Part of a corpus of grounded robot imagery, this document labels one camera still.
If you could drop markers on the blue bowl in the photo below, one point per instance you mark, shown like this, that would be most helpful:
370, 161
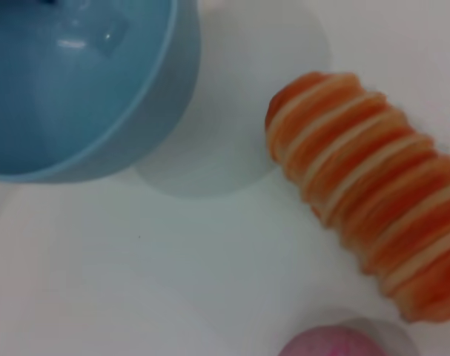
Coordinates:
72, 92

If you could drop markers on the pink peach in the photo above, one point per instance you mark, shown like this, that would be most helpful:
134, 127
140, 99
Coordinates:
332, 343

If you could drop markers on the orange striped bread roll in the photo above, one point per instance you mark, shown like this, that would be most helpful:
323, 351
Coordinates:
373, 193

